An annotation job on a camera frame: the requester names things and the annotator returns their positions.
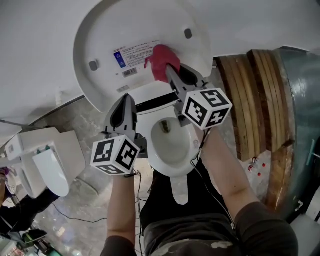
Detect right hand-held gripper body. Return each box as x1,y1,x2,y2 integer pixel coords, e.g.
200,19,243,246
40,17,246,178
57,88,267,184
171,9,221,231
173,81,233,130

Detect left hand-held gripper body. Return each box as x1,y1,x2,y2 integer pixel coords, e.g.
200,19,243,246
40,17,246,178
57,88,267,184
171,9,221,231
90,125,147,176

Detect red cloth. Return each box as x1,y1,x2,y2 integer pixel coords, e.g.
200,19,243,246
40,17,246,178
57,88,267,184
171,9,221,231
143,44,181,83

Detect white toilet lid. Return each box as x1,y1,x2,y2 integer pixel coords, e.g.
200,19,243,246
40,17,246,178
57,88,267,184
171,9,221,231
73,0,213,115

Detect person's right forearm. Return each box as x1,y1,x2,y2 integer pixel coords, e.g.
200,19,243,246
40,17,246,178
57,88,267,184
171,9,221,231
198,128,263,221

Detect person's left forearm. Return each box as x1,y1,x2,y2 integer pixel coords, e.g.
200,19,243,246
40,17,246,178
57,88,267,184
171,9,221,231
106,173,141,245

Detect white toilet with tank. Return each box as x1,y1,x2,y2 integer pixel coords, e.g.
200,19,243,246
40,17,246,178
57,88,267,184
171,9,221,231
4,126,87,200

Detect wooden steps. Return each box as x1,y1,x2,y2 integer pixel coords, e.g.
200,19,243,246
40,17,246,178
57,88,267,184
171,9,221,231
214,49,297,215

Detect person's black trousers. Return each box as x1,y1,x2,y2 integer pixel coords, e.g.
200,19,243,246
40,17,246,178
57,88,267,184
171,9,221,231
139,159,236,236

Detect red and white can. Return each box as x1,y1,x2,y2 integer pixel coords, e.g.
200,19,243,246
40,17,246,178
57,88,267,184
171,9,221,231
247,156,259,172

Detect dark green metal structure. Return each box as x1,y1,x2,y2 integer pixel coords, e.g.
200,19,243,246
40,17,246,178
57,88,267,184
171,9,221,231
274,46,320,225

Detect person's dark printed shirt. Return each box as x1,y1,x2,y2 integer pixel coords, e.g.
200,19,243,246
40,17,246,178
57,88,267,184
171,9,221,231
99,201,300,256

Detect cluttered work table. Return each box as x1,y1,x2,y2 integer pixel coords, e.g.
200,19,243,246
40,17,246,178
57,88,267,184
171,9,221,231
0,232,63,256

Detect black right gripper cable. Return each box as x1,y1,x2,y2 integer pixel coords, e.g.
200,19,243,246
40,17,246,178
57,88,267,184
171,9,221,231
189,129,236,226

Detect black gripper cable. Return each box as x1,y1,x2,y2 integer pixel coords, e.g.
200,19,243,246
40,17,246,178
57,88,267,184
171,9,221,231
123,169,145,251
189,129,236,226

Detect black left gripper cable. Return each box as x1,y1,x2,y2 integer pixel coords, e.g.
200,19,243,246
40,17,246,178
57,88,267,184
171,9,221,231
123,169,145,251

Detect white wall water valve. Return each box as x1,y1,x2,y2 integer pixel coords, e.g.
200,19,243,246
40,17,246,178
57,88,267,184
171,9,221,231
55,86,64,106

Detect black floor cable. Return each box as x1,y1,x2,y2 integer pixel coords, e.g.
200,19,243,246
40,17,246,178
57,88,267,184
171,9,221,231
51,202,108,224

